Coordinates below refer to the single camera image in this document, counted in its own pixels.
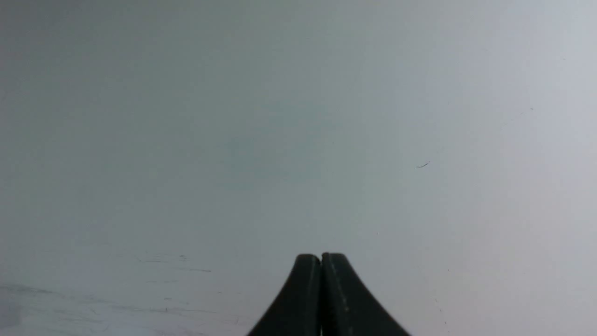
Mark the right gripper black right-side right finger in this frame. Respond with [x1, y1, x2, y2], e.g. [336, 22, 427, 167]
[320, 252, 409, 336]

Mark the right gripper black left-side left finger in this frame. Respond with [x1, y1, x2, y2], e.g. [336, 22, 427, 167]
[249, 254, 321, 336]

